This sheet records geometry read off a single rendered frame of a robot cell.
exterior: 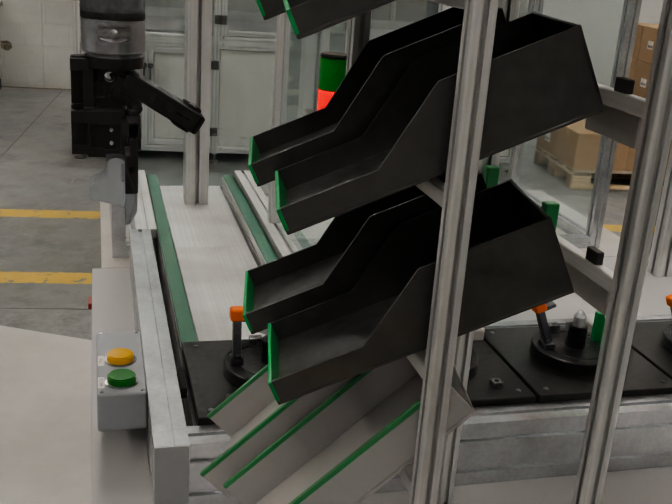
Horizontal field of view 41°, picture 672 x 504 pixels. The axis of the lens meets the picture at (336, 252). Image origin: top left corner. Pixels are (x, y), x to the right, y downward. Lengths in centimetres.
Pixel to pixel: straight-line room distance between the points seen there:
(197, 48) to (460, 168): 161
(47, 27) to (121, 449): 813
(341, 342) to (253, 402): 28
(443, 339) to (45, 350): 104
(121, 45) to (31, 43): 830
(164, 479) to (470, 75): 71
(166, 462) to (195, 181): 125
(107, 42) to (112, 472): 59
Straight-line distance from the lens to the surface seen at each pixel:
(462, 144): 71
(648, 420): 142
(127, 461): 135
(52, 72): 939
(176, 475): 121
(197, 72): 228
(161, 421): 124
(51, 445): 140
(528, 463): 137
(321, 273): 101
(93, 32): 110
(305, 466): 99
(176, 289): 170
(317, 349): 87
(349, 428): 97
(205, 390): 129
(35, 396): 153
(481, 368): 142
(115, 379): 132
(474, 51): 70
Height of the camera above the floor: 158
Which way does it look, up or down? 19 degrees down
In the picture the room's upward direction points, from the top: 4 degrees clockwise
